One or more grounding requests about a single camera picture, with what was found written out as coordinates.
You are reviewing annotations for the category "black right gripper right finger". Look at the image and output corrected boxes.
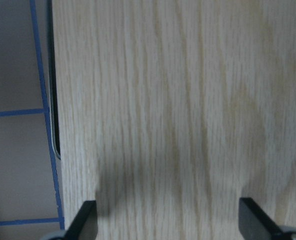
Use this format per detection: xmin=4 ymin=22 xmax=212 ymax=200
xmin=238 ymin=197 xmax=285 ymax=240

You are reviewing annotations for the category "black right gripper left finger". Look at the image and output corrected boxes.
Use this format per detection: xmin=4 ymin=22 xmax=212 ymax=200
xmin=64 ymin=200 xmax=98 ymax=240

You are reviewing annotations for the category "light wooden drawer cabinet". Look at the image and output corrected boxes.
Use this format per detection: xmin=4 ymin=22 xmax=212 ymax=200
xmin=53 ymin=0 xmax=296 ymax=240

